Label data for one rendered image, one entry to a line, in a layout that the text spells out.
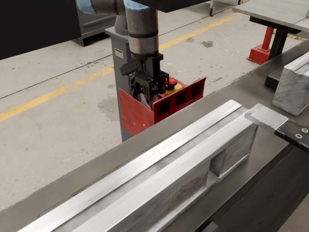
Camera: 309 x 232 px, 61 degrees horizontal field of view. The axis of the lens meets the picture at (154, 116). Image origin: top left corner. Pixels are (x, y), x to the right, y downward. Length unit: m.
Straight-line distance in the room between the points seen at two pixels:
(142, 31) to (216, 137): 0.35
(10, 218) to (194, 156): 0.28
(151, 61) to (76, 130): 1.33
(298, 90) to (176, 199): 0.36
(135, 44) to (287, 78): 0.34
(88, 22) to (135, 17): 2.45
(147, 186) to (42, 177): 1.40
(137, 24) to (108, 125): 1.33
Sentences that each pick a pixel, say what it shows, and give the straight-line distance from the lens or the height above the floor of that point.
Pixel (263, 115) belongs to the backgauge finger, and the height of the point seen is 1.00.
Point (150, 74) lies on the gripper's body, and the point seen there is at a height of 0.89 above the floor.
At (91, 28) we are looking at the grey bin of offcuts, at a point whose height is 0.18.
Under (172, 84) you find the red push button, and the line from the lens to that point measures 0.80.
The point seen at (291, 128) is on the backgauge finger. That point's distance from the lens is 0.37.
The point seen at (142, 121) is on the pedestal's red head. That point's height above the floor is 0.75.
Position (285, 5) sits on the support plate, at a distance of 0.90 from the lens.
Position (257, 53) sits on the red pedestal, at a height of 0.10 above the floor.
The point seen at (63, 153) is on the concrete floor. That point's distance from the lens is 1.78.
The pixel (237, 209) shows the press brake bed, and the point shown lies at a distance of 0.52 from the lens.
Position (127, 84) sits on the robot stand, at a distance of 1.32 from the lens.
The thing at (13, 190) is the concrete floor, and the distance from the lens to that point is 1.70.
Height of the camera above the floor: 1.22
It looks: 39 degrees down
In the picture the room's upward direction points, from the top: straight up
